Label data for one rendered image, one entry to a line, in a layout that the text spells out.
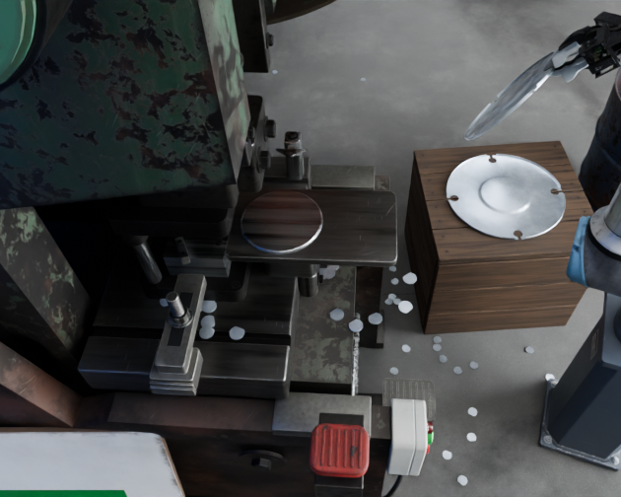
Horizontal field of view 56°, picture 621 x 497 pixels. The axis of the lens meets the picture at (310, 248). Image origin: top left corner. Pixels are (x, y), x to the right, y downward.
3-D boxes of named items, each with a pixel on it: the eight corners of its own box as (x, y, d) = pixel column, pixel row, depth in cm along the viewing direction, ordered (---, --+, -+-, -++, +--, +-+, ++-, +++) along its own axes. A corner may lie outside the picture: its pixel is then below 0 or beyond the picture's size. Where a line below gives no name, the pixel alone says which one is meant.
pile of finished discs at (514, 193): (544, 152, 156) (545, 150, 155) (581, 236, 138) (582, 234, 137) (437, 159, 156) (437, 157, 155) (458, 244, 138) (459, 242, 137)
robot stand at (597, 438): (622, 401, 148) (709, 307, 113) (618, 472, 138) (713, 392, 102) (546, 380, 153) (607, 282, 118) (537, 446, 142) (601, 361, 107)
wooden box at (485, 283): (528, 223, 186) (560, 139, 158) (566, 325, 162) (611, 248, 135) (403, 231, 186) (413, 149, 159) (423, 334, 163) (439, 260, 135)
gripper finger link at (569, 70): (544, 86, 128) (585, 63, 121) (547, 70, 131) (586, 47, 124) (552, 96, 129) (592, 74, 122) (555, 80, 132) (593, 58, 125)
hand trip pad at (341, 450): (368, 446, 76) (370, 424, 70) (367, 494, 72) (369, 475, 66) (313, 443, 77) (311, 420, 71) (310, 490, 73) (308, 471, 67)
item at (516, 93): (455, 140, 157) (453, 138, 157) (535, 60, 153) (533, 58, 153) (485, 140, 129) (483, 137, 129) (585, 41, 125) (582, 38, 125)
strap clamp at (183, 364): (217, 293, 90) (204, 252, 81) (195, 395, 79) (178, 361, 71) (179, 292, 90) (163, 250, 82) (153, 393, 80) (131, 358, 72)
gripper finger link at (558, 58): (534, 72, 126) (576, 51, 120) (537, 57, 130) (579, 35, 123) (541, 83, 127) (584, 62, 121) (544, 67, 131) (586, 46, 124)
